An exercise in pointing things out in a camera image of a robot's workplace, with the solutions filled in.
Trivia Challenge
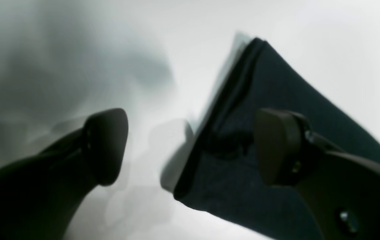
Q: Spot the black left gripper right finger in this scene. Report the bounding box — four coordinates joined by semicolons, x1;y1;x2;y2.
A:
254;108;380;240

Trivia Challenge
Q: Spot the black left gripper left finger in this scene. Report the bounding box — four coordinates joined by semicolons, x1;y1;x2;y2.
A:
0;108;128;240

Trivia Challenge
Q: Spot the black T-shirt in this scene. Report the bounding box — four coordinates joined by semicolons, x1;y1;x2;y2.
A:
173;38;380;240

